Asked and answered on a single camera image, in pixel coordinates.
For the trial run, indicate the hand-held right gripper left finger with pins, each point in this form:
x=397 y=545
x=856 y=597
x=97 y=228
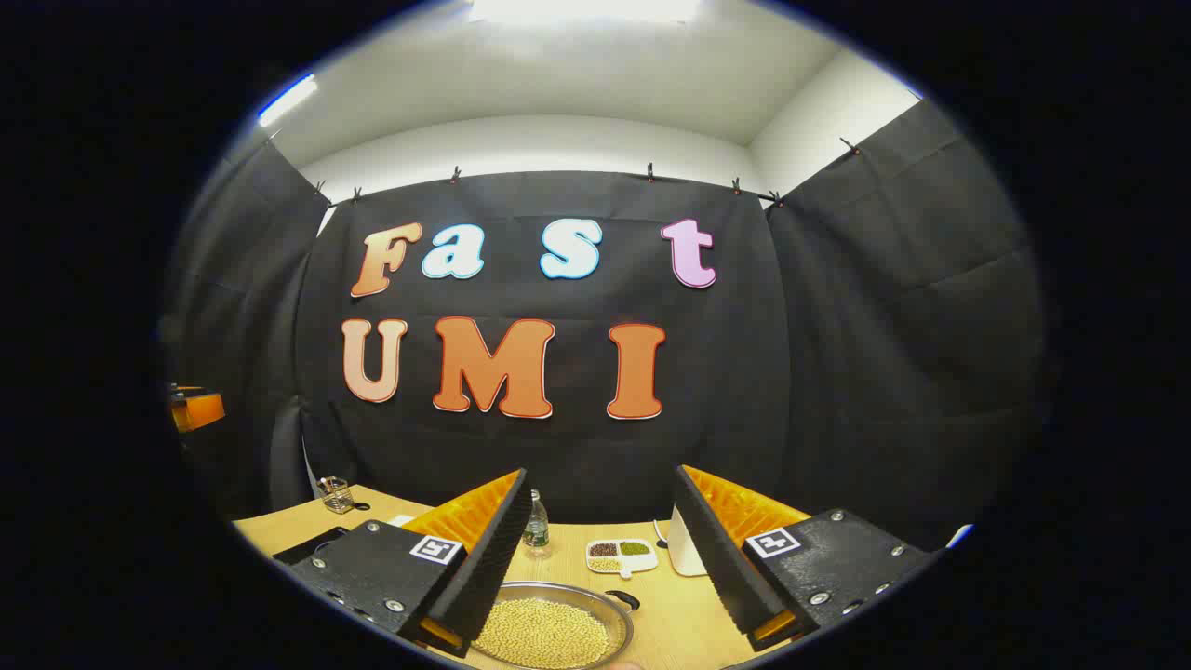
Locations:
x=493 y=558

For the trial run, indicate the large ceiling light panel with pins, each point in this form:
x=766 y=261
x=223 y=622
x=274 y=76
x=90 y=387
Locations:
x=586 y=9

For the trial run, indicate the small ceiling light panel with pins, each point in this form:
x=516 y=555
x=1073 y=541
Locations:
x=287 y=100

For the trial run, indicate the pile of yellow soybeans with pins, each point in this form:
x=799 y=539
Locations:
x=544 y=633

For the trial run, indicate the clear glass utensil holder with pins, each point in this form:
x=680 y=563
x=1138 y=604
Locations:
x=337 y=496

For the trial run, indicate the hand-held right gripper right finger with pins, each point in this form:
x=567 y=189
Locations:
x=712 y=558

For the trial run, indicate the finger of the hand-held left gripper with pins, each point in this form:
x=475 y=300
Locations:
x=197 y=409

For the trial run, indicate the clear plastic water bottle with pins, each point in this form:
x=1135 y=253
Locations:
x=536 y=530

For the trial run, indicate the white divided dish with beans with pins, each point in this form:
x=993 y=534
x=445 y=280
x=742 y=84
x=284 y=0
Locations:
x=622 y=556

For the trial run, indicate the white toaster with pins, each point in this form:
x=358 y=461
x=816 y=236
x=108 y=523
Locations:
x=687 y=549

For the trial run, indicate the black backdrop cloth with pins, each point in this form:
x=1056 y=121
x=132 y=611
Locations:
x=837 y=372

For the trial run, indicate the row of backdrop clips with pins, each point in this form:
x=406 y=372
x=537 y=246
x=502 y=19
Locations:
x=649 y=171

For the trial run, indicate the black induction cooktop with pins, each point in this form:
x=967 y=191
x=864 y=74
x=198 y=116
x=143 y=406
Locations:
x=312 y=544

